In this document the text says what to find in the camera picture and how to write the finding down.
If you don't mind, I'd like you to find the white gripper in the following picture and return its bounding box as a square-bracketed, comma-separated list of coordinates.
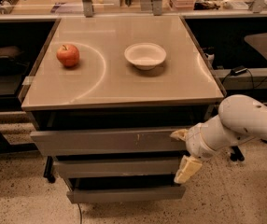
[170, 123, 220, 184]

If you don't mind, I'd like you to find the grey top drawer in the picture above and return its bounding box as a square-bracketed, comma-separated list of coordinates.
[29, 109, 190, 157]

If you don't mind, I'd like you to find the grey drawer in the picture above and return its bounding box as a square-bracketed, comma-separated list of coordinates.
[54, 157, 180, 178]
[29, 109, 190, 157]
[66, 175, 185, 203]

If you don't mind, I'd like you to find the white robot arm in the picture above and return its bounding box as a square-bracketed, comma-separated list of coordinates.
[170, 94, 267, 184]

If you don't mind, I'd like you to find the grey drawer cabinet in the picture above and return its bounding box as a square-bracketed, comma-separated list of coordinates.
[17, 14, 227, 185]

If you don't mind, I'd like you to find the grey bottom drawer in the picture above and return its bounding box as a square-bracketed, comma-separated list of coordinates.
[66, 175, 185, 203]

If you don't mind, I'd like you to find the grey middle drawer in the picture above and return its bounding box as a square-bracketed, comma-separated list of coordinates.
[54, 157, 180, 178]

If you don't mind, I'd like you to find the black power adapter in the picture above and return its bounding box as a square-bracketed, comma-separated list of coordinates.
[230, 65, 247, 76]

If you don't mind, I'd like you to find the white paper bowl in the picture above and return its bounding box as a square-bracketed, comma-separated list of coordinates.
[124, 43, 166, 70]

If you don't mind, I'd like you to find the red apple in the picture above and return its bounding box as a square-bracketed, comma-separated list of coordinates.
[56, 44, 79, 67]

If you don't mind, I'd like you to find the black side table left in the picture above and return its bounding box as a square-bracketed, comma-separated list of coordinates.
[0, 45, 43, 157]

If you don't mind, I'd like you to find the black floor cable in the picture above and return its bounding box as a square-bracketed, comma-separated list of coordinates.
[77, 203, 83, 224]

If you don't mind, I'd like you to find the metal frame post left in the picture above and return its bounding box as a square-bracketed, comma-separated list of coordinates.
[82, 0, 93, 17]

